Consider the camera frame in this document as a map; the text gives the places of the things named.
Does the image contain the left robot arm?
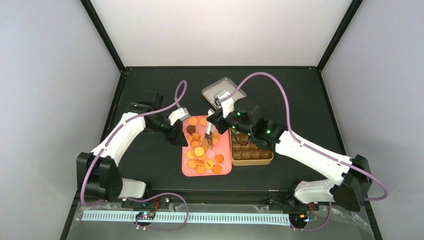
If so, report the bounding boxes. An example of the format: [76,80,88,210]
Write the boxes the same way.
[76,91,190,206]

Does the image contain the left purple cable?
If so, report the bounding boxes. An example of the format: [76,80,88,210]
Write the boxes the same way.
[80,80,190,232]

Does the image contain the metal tongs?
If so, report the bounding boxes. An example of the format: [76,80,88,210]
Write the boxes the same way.
[202,119,214,150]

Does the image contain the white slotted cable duct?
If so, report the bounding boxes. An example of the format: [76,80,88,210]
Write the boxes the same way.
[80,210,290,227]

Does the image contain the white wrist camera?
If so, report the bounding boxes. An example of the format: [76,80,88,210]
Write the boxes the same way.
[214,90,235,118]
[168,107,191,126]

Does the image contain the pink plastic tray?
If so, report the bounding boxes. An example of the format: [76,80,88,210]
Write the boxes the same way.
[181,115,232,177]

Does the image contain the gold cookie tin box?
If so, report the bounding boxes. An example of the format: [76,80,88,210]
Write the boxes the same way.
[229,129,274,166]

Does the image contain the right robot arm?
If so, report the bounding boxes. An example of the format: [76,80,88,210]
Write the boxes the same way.
[207,97,373,212]

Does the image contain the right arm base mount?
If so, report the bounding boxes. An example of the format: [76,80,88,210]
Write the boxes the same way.
[264,191,320,214]

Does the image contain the orange round cookie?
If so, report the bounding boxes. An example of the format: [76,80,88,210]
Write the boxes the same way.
[199,117,208,126]
[188,117,199,126]

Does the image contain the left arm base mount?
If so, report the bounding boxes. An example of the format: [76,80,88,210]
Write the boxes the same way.
[121,195,170,211]

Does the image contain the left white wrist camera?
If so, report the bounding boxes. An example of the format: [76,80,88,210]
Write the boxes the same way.
[168,107,191,126]

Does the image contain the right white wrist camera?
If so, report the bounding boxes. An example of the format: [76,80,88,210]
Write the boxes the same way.
[214,90,235,118]

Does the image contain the purple cable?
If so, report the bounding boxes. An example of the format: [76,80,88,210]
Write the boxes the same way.
[80,80,190,232]
[218,71,389,232]

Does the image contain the dark chocolate cookie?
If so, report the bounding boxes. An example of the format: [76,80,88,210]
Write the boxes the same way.
[186,125,196,135]

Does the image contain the pale pink cookie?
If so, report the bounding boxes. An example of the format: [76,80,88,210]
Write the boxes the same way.
[205,149,216,161]

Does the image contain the clear plastic lid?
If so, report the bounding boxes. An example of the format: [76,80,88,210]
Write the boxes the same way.
[201,77,238,110]

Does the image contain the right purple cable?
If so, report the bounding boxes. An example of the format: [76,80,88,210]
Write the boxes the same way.
[218,71,389,232]

